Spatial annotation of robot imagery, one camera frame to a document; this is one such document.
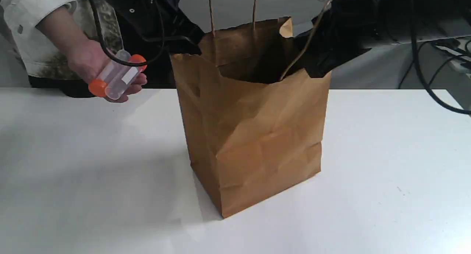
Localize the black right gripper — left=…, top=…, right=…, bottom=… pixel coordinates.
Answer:
left=295, top=0, right=379, bottom=78

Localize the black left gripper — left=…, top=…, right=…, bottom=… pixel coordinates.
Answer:
left=124, top=0, right=205, bottom=54

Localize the clear tube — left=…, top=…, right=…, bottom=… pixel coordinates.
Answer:
left=88, top=60, right=147, bottom=100

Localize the brown paper bag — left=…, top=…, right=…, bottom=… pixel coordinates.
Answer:
left=170, top=0, right=332, bottom=218

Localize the person's right forearm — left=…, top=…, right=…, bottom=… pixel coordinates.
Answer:
left=36, top=6, right=89, bottom=56

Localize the person's right hand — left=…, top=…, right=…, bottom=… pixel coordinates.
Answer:
left=63, top=39, right=148, bottom=103

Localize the white backdrop cloth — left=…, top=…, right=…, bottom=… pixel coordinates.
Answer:
left=0, top=0, right=471, bottom=89

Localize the grey side shelf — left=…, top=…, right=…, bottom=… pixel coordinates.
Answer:
left=398, top=36, right=470, bottom=116

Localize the person in camouflage shirt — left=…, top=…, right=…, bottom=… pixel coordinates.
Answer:
left=1, top=0, right=110, bottom=98

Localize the black cable bundle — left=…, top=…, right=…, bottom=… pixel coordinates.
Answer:
left=397, top=39, right=471, bottom=89

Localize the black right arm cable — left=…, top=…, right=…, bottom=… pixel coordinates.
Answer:
left=407, top=0, right=471, bottom=115

